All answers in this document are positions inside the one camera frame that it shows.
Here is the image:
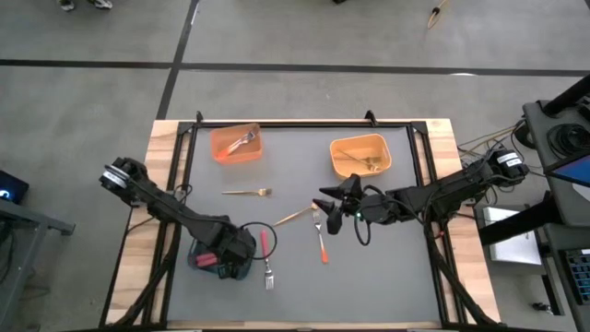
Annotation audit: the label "black metal table frame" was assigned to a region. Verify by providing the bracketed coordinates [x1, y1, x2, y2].
[99, 109, 506, 332]

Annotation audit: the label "teal plastic bin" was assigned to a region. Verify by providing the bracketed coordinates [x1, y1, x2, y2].
[186, 237, 254, 280]

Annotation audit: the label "yellow hanging cable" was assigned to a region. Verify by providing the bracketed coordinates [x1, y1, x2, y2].
[425, 0, 452, 30]

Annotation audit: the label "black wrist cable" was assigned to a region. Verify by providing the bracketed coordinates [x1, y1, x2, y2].
[238, 221, 278, 261]
[352, 211, 372, 247]

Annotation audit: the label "black device blue light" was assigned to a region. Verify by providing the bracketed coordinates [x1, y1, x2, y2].
[0, 169, 30, 205]

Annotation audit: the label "orange-handled silver fork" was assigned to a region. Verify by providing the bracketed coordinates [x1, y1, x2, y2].
[220, 130, 257, 156]
[312, 209, 330, 266]
[216, 133, 254, 161]

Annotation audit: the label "black cable coil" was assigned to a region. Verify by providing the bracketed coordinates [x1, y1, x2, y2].
[547, 123, 590, 160]

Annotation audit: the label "keyboard with coloured keys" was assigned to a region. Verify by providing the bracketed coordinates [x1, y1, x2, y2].
[562, 247, 590, 306]

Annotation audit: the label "black pole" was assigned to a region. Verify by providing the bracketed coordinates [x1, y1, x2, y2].
[539, 73, 590, 117]

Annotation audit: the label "yellow plastic bin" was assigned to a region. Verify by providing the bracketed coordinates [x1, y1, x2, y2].
[329, 133, 394, 180]

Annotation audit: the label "blue tablet screen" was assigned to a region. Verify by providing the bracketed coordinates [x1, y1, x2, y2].
[550, 154, 590, 189]

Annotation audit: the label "grey table mat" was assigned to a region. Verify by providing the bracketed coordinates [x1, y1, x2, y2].
[166, 124, 443, 324]

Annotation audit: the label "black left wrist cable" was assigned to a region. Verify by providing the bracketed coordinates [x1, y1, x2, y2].
[238, 221, 278, 261]

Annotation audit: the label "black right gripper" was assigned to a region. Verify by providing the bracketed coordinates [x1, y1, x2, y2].
[312, 173, 405, 227]

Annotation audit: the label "white box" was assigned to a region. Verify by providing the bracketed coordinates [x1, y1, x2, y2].
[482, 205, 544, 267]

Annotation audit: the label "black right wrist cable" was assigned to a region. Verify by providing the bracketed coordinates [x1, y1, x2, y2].
[352, 211, 372, 247]

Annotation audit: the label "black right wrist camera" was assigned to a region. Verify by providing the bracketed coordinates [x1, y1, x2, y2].
[325, 209, 345, 236]

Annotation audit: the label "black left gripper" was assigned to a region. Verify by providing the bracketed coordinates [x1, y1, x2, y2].
[206, 224, 258, 280]

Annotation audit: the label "grey equipment cart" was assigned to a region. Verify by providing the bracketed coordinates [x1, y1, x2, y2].
[522, 99, 590, 332]

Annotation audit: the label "person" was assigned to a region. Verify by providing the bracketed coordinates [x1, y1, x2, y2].
[57, 0, 114, 11]

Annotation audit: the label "loose floor cables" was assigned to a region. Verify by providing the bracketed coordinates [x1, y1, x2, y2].
[455, 120, 529, 195]

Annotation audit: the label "grey side table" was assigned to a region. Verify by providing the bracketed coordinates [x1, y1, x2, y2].
[0, 196, 77, 332]

